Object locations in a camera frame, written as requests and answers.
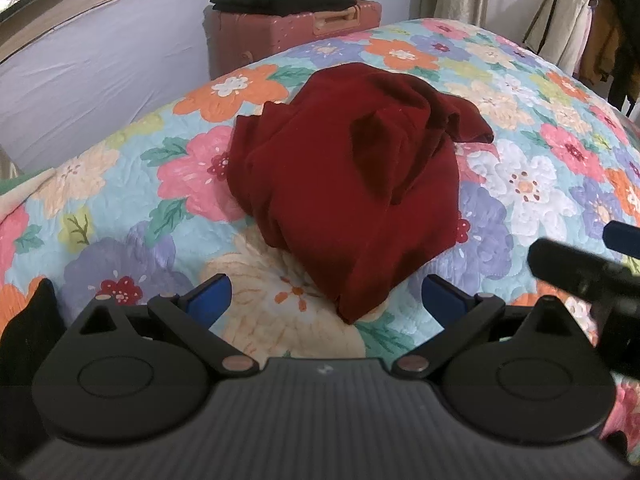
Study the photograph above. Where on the dark red knit sweater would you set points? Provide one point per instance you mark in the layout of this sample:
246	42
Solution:
340	185

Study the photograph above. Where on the brown hanging jacket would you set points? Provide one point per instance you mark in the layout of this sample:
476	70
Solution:
600	40

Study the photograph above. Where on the floral quilt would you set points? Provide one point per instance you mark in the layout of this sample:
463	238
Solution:
150	240

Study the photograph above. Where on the hanging clothes on rack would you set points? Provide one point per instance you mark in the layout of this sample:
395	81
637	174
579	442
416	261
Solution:
545	2

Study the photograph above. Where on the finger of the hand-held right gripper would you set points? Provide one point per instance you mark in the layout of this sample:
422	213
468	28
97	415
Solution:
570	265
622	239

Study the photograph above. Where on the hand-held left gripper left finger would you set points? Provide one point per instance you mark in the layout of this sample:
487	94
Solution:
210	300

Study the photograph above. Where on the pink suitcase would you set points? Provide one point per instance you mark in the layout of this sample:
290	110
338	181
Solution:
280	35

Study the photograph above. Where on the green cloth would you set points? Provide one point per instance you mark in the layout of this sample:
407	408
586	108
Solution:
15	185

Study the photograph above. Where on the beige hanging garment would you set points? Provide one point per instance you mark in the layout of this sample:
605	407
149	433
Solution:
560	30

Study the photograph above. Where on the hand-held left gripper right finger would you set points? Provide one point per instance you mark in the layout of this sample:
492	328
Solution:
441	299

